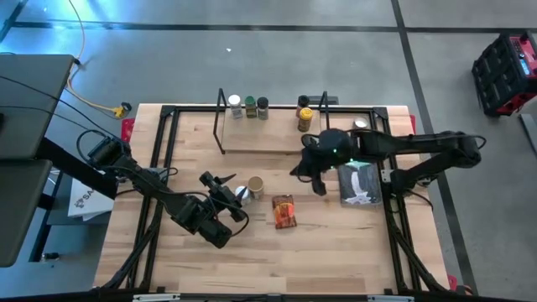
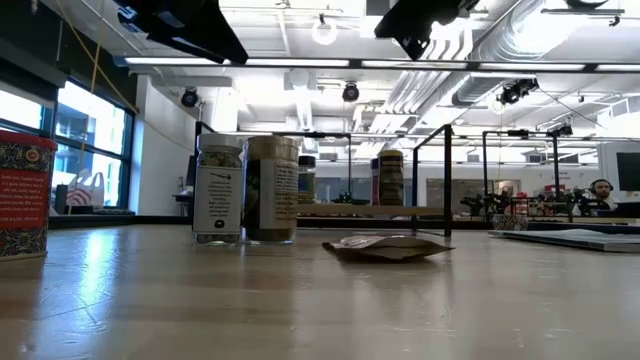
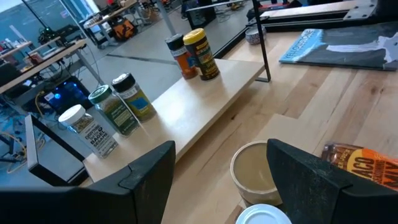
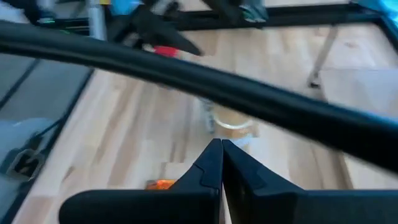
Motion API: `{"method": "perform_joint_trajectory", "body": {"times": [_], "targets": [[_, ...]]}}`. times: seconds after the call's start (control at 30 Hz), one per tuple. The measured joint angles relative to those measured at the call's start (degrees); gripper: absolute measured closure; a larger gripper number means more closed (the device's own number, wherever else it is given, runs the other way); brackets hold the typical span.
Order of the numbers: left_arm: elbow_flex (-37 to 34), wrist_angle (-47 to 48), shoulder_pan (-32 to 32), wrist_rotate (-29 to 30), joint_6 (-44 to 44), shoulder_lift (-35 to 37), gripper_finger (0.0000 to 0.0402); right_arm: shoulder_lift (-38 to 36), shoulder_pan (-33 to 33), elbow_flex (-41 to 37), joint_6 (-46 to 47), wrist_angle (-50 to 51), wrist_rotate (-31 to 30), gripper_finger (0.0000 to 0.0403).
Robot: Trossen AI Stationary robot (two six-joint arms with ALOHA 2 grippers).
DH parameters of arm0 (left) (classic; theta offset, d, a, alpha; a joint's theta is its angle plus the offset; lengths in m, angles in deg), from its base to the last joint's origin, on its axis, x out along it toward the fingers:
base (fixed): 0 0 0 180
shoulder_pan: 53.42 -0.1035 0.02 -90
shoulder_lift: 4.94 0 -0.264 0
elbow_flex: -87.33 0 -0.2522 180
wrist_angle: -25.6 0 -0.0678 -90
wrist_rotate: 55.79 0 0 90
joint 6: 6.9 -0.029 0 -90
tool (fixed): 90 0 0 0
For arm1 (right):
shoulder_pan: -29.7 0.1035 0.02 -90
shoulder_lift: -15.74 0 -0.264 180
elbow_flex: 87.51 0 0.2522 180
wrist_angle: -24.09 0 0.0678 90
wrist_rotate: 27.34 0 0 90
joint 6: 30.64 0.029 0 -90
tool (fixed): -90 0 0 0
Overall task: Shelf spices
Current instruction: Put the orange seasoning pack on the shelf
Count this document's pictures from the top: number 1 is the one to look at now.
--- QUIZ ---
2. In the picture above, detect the black-lid clear spice jar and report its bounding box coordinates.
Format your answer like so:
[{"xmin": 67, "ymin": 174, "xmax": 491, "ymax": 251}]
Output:
[{"xmin": 256, "ymin": 96, "xmax": 270, "ymax": 122}]

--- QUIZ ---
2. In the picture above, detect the white printed paper bag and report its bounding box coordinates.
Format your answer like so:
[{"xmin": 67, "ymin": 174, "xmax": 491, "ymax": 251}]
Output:
[{"xmin": 66, "ymin": 178, "xmax": 115, "ymax": 222}]

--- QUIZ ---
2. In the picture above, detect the green-lid spice jar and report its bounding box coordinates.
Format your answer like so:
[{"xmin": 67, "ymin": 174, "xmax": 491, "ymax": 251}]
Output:
[{"xmin": 244, "ymin": 95, "xmax": 258, "ymax": 119}]

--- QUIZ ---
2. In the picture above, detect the orange taco mix packet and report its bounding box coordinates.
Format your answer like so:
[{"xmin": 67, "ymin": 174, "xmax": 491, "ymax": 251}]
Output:
[{"xmin": 271, "ymin": 194, "xmax": 298, "ymax": 230}]

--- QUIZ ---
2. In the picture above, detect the wooden shelf with black brackets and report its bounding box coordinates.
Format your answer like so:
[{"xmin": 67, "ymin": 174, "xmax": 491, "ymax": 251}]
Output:
[{"xmin": 212, "ymin": 87, "xmax": 333, "ymax": 155}]

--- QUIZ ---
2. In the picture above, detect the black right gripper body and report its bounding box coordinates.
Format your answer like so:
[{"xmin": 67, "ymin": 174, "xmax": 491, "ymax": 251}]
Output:
[{"xmin": 299, "ymin": 155, "xmax": 336, "ymax": 180}]

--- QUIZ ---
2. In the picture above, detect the black-lid orange spice jar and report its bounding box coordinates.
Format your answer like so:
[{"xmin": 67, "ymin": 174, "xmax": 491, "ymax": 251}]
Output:
[{"xmin": 295, "ymin": 94, "xmax": 310, "ymax": 118}]

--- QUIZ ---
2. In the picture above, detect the red and black toolbox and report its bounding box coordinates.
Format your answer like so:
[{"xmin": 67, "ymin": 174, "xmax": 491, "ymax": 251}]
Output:
[{"xmin": 471, "ymin": 29, "xmax": 537, "ymax": 117}]

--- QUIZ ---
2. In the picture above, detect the white light bar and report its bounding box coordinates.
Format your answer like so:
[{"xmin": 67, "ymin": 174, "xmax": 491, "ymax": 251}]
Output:
[
  {"xmin": 367, "ymin": 294, "xmax": 415, "ymax": 302},
  {"xmin": 132, "ymin": 293, "xmax": 181, "ymax": 302}
]

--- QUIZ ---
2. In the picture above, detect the black aluminium table frame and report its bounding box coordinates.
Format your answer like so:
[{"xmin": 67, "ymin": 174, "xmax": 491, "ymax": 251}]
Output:
[{"xmin": 100, "ymin": 103, "xmax": 452, "ymax": 294}]

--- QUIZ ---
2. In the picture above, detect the yellow-lid brown spice jar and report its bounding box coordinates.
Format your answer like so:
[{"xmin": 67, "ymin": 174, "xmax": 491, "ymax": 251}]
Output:
[{"xmin": 297, "ymin": 107, "xmax": 314, "ymax": 133}]

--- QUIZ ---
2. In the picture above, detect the small white-lid spice jar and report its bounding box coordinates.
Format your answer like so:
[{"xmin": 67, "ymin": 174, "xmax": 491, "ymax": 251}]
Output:
[{"xmin": 233, "ymin": 185, "xmax": 253, "ymax": 206}]

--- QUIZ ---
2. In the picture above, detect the yellow power cable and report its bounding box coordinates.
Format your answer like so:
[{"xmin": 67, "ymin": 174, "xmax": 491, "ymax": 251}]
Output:
[{"xmin": 65, "ymin": 0, "xmax": 132, "ymax": 119}]

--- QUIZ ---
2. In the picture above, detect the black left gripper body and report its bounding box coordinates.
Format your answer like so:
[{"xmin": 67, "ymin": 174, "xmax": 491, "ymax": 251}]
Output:
[{"xmin": 208, "ymin": 183, "xmax": 248, "ymax": 224}]

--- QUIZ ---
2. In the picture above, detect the white-lid bagel seasoning jar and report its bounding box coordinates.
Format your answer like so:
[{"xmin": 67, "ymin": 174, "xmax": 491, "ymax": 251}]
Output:
[{"xmin": 227, "ymin": 94, "xmax": 243, "ymax": 120}]

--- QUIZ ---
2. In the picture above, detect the grey desk panel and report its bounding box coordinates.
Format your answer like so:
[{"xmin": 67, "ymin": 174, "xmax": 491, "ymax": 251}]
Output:
[
  {"xmin": 0, "ymin": 53, "xmax": 76, "ymax": 160},
  {"xmin": 0, "ymin": 158, "xmax": 54, "ymax": 268}
]

